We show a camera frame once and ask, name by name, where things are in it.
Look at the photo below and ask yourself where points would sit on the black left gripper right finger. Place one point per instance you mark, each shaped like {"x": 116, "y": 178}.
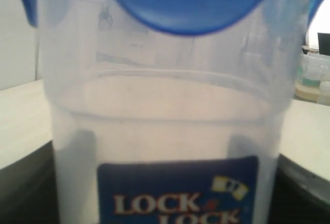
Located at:
{"x": 285, "y": 192}

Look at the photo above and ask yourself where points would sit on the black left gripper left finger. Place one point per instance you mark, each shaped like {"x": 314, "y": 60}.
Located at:
{"x": 52, "y": 186}

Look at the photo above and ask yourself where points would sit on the clear plastic container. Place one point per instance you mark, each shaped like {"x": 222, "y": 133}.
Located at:
{"x": 163, "y": 109}

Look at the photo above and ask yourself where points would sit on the background shelf items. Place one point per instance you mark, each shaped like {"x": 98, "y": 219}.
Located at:
{"x": 312, "y": 80}

